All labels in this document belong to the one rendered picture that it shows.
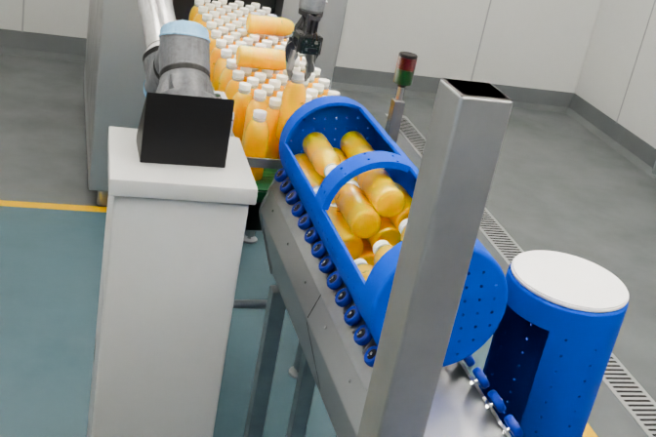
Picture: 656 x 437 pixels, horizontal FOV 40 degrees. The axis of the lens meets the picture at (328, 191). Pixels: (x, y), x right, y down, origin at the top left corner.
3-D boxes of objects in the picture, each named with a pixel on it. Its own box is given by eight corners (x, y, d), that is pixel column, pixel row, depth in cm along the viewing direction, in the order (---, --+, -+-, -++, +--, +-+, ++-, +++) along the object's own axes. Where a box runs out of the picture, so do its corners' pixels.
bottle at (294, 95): (270, 135, 273) (280, 76, 266) (286, 132, 278) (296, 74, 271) (287, 142, 269) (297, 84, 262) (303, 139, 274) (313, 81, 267)
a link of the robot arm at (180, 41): (164, 59, 200) (164, 8, 206) (151, 88, 212) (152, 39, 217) (217, 65, 205) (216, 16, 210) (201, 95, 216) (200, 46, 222)
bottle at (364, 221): (371, 242, 204) (348, 207, 220) (387, 217, 202) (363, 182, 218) (346, 232, 201) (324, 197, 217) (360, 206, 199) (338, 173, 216)
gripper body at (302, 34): (295, 55, 255) (302, 13, 251) (288, 46, 263) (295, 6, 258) (320, 58, 258) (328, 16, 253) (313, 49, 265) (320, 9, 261)
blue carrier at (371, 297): (365, 377, 177) (377, 250, 165) (276, 191, 253) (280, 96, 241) (498, 363, 184) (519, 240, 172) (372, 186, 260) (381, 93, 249)
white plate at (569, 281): (559, 242, 229) (558, 246, 230) (487, 259, 212) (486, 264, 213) (652, 295, 211) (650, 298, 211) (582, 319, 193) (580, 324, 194)
